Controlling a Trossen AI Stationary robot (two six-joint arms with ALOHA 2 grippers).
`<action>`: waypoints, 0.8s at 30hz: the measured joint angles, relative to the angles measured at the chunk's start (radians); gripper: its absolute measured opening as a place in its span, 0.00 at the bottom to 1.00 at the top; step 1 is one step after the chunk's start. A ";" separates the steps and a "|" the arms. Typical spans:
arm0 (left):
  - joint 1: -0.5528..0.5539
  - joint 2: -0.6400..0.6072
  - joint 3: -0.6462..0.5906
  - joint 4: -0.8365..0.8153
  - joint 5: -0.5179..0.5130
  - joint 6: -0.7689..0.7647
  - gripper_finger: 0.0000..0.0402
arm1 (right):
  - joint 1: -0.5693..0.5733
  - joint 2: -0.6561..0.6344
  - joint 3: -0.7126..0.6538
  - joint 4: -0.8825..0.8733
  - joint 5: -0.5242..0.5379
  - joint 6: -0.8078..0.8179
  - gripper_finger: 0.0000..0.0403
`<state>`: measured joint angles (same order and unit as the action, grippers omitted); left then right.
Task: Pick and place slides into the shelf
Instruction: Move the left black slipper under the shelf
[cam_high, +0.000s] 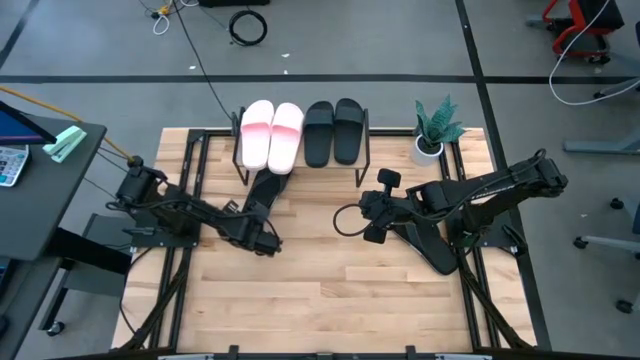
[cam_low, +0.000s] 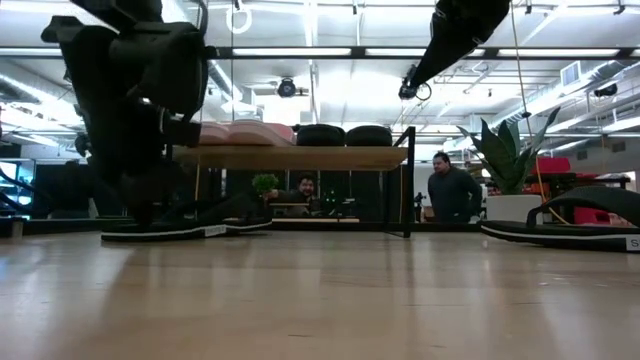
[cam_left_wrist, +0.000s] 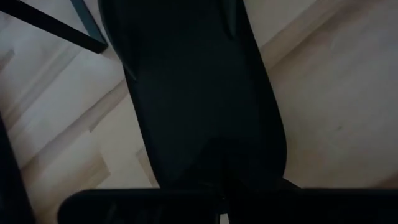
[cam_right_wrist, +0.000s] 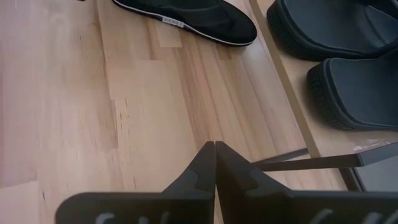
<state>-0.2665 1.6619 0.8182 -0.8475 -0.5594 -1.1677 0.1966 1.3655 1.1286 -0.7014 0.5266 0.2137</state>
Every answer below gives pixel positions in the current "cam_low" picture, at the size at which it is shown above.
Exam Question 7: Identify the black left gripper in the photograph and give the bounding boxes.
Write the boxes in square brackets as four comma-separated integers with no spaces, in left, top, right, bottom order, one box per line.
[40,15,210,224]

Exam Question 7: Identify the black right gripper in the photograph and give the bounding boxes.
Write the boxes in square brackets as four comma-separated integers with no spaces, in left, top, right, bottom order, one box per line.
[410,0,511,86]

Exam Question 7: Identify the black white-edged flip-flop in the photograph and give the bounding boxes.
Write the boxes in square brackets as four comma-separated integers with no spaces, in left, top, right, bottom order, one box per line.
[99,192,275,244]
[480,185,640,254]

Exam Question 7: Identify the black chunky foam slide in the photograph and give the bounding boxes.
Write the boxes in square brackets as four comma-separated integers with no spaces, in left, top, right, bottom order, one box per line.
[294,123,347,148]
[345,124,394,148]

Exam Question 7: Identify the wooden shelf board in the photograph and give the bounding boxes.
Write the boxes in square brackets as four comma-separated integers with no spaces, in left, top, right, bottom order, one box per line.
[172,144,409,172]

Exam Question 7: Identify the black overhead rig crossbar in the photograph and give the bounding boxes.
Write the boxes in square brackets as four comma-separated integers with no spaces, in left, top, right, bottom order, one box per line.
[0,44,640,61]

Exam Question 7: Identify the green artificial plant leaves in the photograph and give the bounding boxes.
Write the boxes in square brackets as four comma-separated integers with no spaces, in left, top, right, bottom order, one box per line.
[457,106,562,196]

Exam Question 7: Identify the small green background plant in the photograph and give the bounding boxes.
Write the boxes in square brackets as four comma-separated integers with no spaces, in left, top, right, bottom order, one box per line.
[251,173,280,196]

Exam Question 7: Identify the wooden shoe rack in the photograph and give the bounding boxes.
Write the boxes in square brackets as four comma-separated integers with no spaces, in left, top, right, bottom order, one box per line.
[164,126,417,239]

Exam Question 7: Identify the standing person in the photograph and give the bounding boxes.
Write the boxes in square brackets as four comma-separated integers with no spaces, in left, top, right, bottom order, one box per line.
[427,151,484,224]

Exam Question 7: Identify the black round ceiling spotlight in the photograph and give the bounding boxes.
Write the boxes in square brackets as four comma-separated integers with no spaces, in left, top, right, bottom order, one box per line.
[276,76,299,99]

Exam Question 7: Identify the red and black chair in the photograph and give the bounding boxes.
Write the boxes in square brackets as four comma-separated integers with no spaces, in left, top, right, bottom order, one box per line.
[529,156,616,227]

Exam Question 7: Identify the seated person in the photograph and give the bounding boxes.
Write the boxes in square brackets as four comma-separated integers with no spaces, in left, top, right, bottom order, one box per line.
[267,172,324,219]

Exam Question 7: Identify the white plant pot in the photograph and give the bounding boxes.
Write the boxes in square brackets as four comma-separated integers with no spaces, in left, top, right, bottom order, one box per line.
[485,193,544,224]

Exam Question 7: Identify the black ceiling-mounted camera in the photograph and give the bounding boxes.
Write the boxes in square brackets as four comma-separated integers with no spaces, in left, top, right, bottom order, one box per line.
[397,74,433,102]

